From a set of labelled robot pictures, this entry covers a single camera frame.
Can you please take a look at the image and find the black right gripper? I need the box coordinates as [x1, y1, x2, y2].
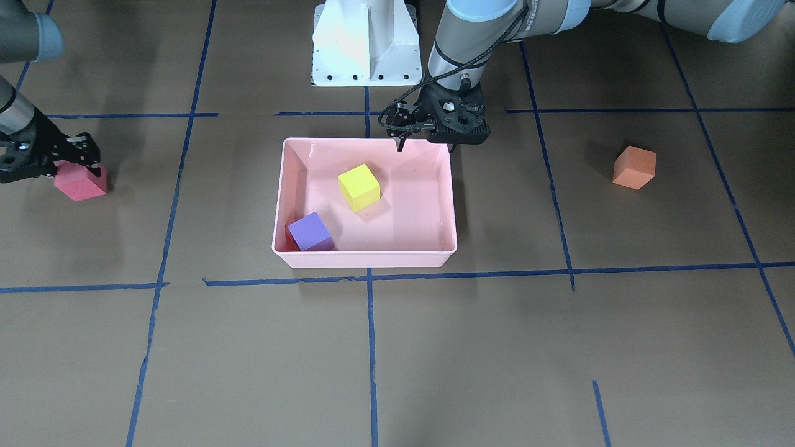
[1, 109, 102, 184]

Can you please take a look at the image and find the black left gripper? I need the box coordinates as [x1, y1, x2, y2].
[385, 84, 486, 155]

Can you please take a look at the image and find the red foam block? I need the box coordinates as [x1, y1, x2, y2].
[54, 160, 109, 202]

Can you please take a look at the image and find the yellow foam block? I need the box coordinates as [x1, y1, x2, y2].
[337, 163, 381, 212]

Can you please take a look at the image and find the purple foam block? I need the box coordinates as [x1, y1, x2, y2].
[288, 212, 334, 251]

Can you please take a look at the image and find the orange foam block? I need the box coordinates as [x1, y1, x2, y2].
[612, 145, 658, 190]

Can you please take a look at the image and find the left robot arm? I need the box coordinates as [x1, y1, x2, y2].
[378, 1, 784, 151]

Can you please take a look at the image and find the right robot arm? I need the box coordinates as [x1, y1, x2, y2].
[1, 1, 102, 184]

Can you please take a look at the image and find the pink plastic bin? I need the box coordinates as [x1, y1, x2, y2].
[272, 138, 458, 268]

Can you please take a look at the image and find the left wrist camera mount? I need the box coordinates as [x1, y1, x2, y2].
[425, 86, 491, 145]

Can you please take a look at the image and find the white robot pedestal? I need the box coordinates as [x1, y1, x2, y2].
[311, 1, 423, 88]

